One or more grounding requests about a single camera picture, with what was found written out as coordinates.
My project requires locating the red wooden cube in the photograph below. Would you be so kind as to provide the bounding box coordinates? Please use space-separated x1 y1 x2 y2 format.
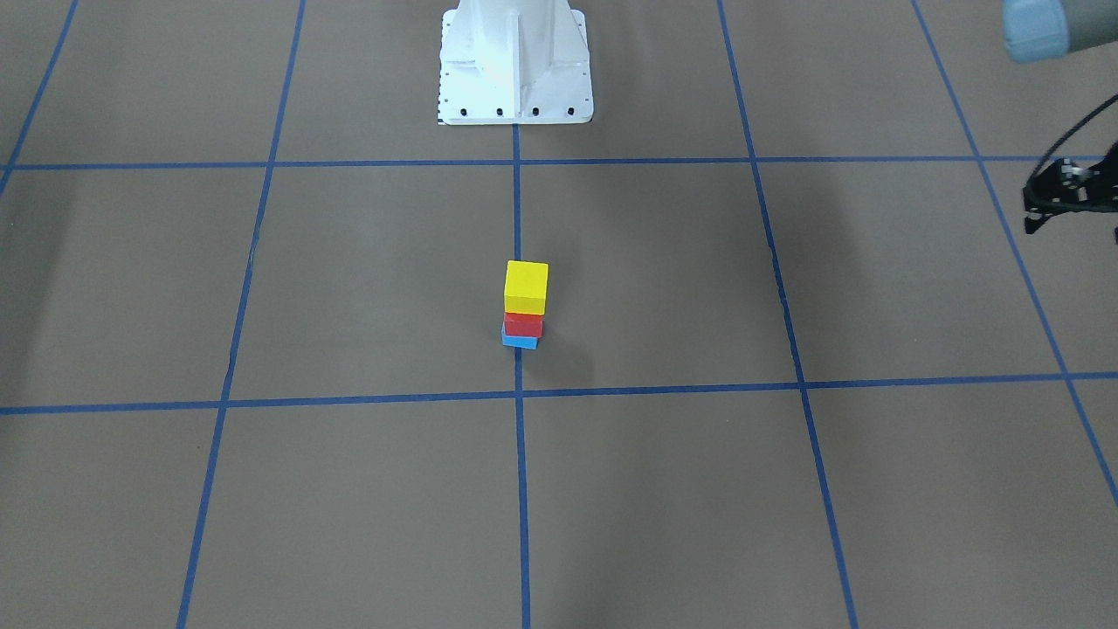
502 312 544 339

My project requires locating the yellow wooden cube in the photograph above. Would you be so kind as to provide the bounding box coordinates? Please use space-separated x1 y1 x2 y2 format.
503 259 549 317

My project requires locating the blue wooden cube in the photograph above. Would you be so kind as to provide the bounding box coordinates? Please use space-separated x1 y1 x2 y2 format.
500 326 540 349

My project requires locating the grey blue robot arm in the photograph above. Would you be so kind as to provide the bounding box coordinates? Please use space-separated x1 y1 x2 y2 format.
1002 1 1117 64

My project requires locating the white pedestal column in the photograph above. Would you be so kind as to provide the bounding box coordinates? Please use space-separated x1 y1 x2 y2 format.
437 1 595 125

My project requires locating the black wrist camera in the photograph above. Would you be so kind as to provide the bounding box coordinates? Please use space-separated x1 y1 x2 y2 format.
1022 151 1117 235

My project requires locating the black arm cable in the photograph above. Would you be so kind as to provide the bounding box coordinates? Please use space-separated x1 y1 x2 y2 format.
1029 93 1118 180

